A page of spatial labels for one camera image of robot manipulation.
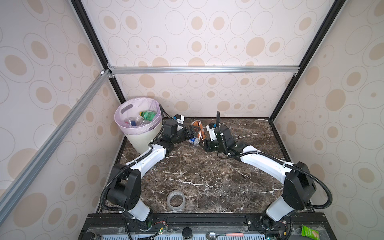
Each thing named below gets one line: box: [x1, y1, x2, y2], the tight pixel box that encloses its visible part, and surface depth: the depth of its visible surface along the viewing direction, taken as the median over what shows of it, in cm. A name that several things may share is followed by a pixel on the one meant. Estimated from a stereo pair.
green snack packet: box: [301, 224, 320, 240], surface depth 71 cm
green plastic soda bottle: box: [139, 110, 157, 121], surface depth 92 cm
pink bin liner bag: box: [114, 97, 162, 135], surface depth 92 cm
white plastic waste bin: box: [114, 97, 162, 154], surface depth 91 cm
